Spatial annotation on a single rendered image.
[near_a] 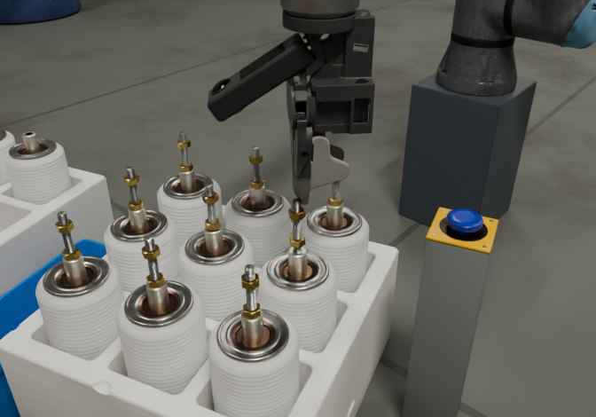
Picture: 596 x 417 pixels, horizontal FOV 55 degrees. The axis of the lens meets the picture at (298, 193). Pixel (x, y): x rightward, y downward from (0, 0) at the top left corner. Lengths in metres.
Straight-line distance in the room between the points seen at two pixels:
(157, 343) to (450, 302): 0.33
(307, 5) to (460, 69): 0.63
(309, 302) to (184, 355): 0.15
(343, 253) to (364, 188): 0.63
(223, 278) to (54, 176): 0.44
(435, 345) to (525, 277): 0.45
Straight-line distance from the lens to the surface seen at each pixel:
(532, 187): 1.48
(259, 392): 0.60
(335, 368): 0.68
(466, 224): 0.66
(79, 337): 0.73
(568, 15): 1.03
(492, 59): 1.12
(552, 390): 0.97
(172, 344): 0.64
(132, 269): 0.78
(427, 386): 0.80
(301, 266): 0.68
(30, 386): 0.80
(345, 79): 0.57
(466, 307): 0.70
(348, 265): 0.77
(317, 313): 0.68
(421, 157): 1.19
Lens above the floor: 0.68
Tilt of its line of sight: 30 degrees down
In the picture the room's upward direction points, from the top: straight up
